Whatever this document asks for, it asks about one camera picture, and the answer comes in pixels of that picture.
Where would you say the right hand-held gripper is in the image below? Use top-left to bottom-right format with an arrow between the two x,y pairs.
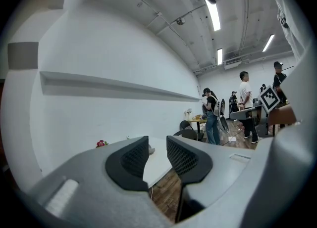
229,85 -> 281,137

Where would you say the white table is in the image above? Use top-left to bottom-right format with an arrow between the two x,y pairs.
142,137 -> 185,188

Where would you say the yellow table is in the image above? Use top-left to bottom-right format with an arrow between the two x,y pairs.
189,119 -> 208,134

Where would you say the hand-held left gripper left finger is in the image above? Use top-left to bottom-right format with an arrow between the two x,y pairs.
24,135 -> 174,228

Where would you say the slanted ceiling light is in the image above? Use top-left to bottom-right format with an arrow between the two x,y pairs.
262,34 -> 275,53

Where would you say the black folding chair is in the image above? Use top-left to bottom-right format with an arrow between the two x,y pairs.
179,120 -> 206,139

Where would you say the person's right forearm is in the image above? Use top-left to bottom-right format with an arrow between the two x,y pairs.
268,104 -> 298,127

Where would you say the long ceiling light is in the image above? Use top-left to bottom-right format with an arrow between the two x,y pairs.
205,0 -> 221,32

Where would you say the person's white shirt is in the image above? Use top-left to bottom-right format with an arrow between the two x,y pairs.
239,0 -> 317,228

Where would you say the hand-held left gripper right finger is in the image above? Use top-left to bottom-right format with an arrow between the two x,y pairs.
166,135 -> 258,224

